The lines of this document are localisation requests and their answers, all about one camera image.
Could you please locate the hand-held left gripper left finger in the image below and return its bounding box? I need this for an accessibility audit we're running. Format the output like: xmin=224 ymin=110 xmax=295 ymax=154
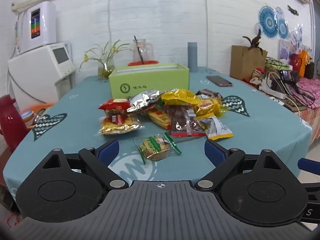
xmin=41 ymin=139 xmax=129 ymax=189

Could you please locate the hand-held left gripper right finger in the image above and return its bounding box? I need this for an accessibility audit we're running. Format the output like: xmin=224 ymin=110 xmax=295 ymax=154
xmin=195 ymin=139 xmax=282 ymax=190

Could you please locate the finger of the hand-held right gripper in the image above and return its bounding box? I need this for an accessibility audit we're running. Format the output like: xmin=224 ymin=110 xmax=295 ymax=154
xmin=297 ymin=158 xmax=320 ymax=178

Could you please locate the white yellow seed packet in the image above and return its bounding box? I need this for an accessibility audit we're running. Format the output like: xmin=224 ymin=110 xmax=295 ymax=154
xmin=200 ymin=116 xmax=234 ymax=140

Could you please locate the dark red clear packet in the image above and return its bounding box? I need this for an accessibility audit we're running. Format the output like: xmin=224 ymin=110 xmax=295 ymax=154
xmin=166 ymin=105 xmax=206 ymax=138

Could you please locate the yellow bread packet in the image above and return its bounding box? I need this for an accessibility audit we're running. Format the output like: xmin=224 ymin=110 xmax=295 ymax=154
xmin=194 ymin=97 xmax=229 ymax=119

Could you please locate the green cake packet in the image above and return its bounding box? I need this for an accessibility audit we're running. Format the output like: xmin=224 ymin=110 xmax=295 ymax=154
xmin=133 ymin=132 xmax=182 ymax=165

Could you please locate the dark brown snack packet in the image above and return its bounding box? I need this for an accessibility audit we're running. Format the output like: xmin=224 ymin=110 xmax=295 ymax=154
xmin=196 ymin=89 xmax=223 ymax=99

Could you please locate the orange wafer packet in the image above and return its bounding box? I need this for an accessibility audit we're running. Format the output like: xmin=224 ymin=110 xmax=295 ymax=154
xmin=146 ymin=109 xmax=173 ymax=130

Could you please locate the silver foil snack packet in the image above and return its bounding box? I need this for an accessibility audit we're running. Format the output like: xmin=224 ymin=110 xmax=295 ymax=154
xmin=126 ymin=89 xmax=163 ymax=114

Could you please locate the yellow foil snack packet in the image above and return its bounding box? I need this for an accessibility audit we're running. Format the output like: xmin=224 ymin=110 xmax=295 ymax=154
xmin=160 ymin=89 xmax=202 ymax=107

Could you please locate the green cardboard box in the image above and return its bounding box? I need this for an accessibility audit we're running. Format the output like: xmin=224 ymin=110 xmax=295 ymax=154
xmin=108 ymin=63 xmax=190 ymax=99

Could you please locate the smartphone in red case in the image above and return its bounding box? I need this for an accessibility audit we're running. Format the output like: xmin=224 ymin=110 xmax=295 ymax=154
xmin=206 ymin=75 xmax=233 ymax=87

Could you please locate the pink printed cloth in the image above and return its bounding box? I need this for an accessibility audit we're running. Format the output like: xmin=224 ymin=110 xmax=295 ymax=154
xmin=292 ymin=77 xmax=320 ymax=140

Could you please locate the glass vase with flowers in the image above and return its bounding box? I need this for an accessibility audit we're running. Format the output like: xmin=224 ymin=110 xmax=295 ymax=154
xmin=79 ymin=40 xmax=131 ymax=80

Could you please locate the white power strip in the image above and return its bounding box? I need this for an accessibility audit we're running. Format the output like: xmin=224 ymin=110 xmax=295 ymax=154
xmin=259 ymin=85 xmax=285 ymax=99

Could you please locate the orange basin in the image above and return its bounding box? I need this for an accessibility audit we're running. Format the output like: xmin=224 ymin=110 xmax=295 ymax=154
xmin=20 ymin=102 xmax=54 ymax=128

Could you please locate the small doll figure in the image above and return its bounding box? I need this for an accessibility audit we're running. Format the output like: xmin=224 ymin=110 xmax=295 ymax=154
xmin=250 ymin=69 xmax=266 ymax=85

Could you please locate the red plastic basket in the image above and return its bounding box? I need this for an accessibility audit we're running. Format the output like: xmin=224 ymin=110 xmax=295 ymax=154
xmin=127 ymin=60 xmax=159 ymax=67

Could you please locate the brown cardboard box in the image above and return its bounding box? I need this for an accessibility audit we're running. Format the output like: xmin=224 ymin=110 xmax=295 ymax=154
xmin=230 ymin=45 xmax=268 ymax=80

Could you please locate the grey bottle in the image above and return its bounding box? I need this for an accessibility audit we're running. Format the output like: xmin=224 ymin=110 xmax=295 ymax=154
xmin=187 ymin=42 xmax=198 ymax=73

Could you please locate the red kettle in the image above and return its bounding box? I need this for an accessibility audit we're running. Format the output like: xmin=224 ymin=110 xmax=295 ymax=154
xmin=0 ymin=95 xmax=28 ymax=153

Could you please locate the red bag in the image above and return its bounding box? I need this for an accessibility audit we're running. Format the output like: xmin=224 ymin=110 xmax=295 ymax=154
xmin=290 ymin=53 xmax=303 ymax=72

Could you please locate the white machine with screen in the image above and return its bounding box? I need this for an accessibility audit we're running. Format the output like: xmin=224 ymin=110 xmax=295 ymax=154
xmin=7 ymin=42 xmax=75 ymax=110

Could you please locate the black stick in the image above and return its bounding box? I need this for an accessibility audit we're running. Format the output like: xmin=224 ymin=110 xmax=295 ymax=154
xmin=134 ymin=35 xmax=145 ymax=63

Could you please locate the glass pitcher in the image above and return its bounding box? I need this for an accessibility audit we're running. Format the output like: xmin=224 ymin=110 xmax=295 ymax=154
xmin=132 ymin=38 xmax=153 ymax=62

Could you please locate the green mesh bag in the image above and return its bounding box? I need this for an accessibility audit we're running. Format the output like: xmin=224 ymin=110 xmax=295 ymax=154
xmin=265 ymin=57 xmax=290 ymax=71

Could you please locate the dried dark flower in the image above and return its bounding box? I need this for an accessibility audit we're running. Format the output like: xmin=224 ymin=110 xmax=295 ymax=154
xmin=242 ymin=29 xmax=264 ymax=54

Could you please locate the white water purifier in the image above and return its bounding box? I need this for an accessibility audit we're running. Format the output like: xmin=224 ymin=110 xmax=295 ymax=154
xmin=15 ymin=1 xmax=57 ymax=53

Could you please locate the small blue paper fan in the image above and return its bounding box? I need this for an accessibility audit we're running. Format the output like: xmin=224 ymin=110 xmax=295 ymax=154
xmin=277 ymin=17 xmax=289 ymax=39

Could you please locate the large blue paper fan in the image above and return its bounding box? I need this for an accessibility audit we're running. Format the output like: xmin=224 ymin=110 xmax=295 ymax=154
xmin=259 ymin=5 xmax=279 ymax=37

